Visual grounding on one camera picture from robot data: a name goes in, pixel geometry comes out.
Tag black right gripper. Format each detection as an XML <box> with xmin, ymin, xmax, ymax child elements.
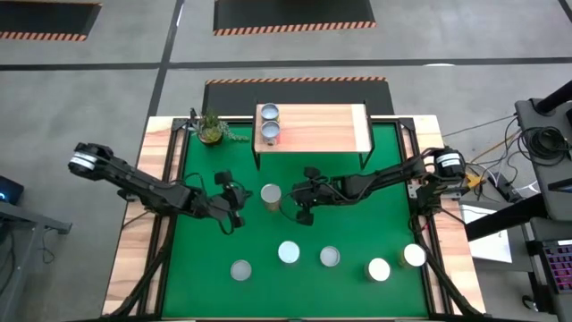
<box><xmin>290</xmin><ymin>166</ymin><xmax>343</xmax><ymax>226</ymax></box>

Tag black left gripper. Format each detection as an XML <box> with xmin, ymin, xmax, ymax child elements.
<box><xmin>207</xmin><ymin>169</ymin><xmax>254</xmax><ymax>229</ymax></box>

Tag tall orange peaches can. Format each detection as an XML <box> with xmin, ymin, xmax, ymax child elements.
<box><xmin>259</xmin><ymin>182</ymin><xmax>283</xmax><ymax>212</ymax></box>

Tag tall blue cherries can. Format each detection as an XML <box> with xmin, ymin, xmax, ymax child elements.
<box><xmin>277</xmin><ymin>240</ymin><xmax>301</xmax><ymax>265</ymax></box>

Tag small yellow mushroom can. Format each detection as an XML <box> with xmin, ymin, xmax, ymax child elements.
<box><xmin>319</xmin><ymin>245</ymin><xmax>341</xmax><ymax>268</ymax></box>

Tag small red white label can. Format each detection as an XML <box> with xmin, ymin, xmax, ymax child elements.
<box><xmin>260</xmin><ymin>120</ymin><xmax>282</xmax><ymax>147</ymax></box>

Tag small salmon can pink stripe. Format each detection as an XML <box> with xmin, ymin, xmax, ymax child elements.
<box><xmin>230</xmin><ymin>258</ymin><xmax>253</xmax><ymax>283</ymax></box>

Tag small green label can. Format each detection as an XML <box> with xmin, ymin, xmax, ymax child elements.
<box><xmin>260</xmin><ymin>102</ymin><xmax>281</xmax><ymax>123</ymax></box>

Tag tall grey label can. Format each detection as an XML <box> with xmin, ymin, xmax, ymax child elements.
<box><xmin>365</xmin><ymin>257</ymin><xmax>392</xmax><ymax>284</ymax></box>

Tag tall green pears can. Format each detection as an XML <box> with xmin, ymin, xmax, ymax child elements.
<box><xmin>399</xmin><ymin>242</ymin><xmax>427</xmax><ymax>268</ymax></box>

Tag wooden shelf black metal legs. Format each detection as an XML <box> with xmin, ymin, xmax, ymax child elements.
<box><xmin>251</xmin><ymin>101</ymin><xmax>376</xmax><ymax>171</ymax></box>

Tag potted succulent plant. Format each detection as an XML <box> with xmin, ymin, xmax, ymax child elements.
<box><xmin>187</xmin><ymin>106</ymin><xmax>251</xmax><ymax>148</ymax></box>

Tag green table mat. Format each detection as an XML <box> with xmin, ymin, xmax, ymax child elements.
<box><xmin>161</xmin><ymin>123</ymin><xmax>429</xmax><ymax>318</ymax></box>

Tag black floor mat striped edge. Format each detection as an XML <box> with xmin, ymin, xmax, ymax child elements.
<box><xmin>0</xmin><ymin>0</ymin><xmax>103</xmax><ymax>43</ymax></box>
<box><xmin>201</xmin><ymin>75</ymin><xmax>395</xmax><ymax>118</ymax></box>
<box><xmin>213</xmin><ymin>0</ymin><xmax>377</xmax><ymax>37</ymax></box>

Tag white paper sheet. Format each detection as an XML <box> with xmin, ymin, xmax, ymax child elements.
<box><xmin>459</xmin><ymin>203</ymin><xmax>514</xmax><ymax>265</ymax></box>

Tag black power strip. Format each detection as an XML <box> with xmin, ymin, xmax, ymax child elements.
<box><xmin>489</xmin><ymin>172</ymin><xmax>519</xmax><ymax>202</ymax></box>

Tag black stand beam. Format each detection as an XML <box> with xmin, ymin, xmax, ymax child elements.
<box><xmin>464</xmin><ymin>191</ymin><xmax>551</xmax><ymax>242</ymax></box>

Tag grey metal stand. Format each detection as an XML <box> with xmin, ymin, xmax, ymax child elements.
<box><xmin>0</xmin><ymin>200</ymin><xmax>72</xmax><ymax>322</ymax></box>

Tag black electronic device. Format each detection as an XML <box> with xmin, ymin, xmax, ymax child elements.
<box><xmin>0</xmin><ymin>174</ymin><xmax>26</xmax><ymax>206</ymax></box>

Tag grey equipment cart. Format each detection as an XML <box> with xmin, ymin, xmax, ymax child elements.
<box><xmin>513</xmin><ymin>96</ymin><xmax>572</xmax><ymax>225</ymax></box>

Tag backlit computer keyboard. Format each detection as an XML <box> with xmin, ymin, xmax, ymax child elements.
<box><xmin>540</xmin><ymin>239</ymin><xmax>572</xmax><ymax>296</ymax></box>

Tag black round pole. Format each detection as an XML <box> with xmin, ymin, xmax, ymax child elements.
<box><xmin>534</xmin><ymin>80</ymin><xmax>572</xmax><ymax>115</ymax></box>

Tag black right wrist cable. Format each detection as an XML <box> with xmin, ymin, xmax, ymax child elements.
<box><xmin>279</xmin><ymin>190</ymin><xmax>300</xmax><ymax>223</ymax></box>

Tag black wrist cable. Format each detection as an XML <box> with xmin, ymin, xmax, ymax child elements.
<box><xmin>181</xmin><ymin>172</ymin><xmax>238</xmax><ymax>236</ymax></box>
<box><xmin>279</xmin><ymin>190</ymin><xmax>300</xmax><ymax>223</ymax></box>

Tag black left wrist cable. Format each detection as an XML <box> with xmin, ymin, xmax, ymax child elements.
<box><xmin>181</xmin><ymin>172</ymin><xmax>238</xmax><ymax>236</ymax></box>

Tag black metal rig frame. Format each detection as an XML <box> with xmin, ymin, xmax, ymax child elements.
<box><xmin>102</xmin><ymin>116</ymin><xmax>486</xmax><ymax>322</ymax></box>

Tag yellow cable connector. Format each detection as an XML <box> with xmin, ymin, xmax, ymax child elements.
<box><xmin>464</xmin><ymin>173</ymin><xmax>486</xmax><ymax>191</ymax></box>

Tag coiled black cable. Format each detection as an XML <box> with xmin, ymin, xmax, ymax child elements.
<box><xmin>517</xmin><ymin>125</ymin><xmax>572</xmax><ymax>167</ymax></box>

